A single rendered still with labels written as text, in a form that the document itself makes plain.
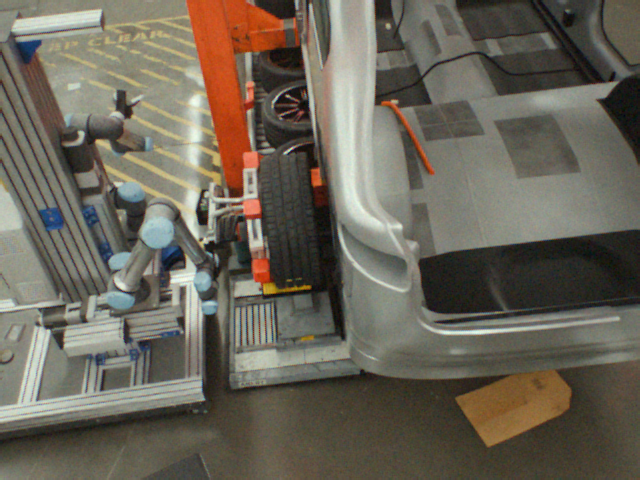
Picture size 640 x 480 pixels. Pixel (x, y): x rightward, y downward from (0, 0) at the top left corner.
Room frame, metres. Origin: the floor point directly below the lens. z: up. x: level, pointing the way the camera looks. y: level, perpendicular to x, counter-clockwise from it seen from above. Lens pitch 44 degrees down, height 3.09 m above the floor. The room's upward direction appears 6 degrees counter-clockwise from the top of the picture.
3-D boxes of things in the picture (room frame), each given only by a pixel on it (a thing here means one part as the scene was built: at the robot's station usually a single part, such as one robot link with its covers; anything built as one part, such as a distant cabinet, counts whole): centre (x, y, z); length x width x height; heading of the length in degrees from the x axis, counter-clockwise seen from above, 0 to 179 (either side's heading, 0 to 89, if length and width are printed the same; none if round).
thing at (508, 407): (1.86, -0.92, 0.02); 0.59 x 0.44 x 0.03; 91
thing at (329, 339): (2.54, 0.10, 0.13); 0.50 x 0.36 x 0.10; 1
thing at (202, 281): (2.06, 0.50, 0.95); 0.11 x 0.08 x 0.11; 0
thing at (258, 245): (2.51, 0.27, 0.85); 0.54 x 0.07 x 0.54; 1
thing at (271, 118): (4.12, -0.05, 0.39); 0.66 x 0.66 x 0.24
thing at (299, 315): (2.51, 0.10, 0.32); 0.40 x 0.30 x 0.28; 1
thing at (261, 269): (2.19, 0.26, 0.85); 0.09 x 0.08 x 0.07; 1
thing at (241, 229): (2.51, 0.34, 0.85); 0.21 x 0.14 x 0.14; 91
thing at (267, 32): (4.98, 0.06, 0.69); 0.52 x 0.17 x 0.35; 91
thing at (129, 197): (2.66, 0.89, 0.98); 0.13 x 0.12 x 0.14; 78
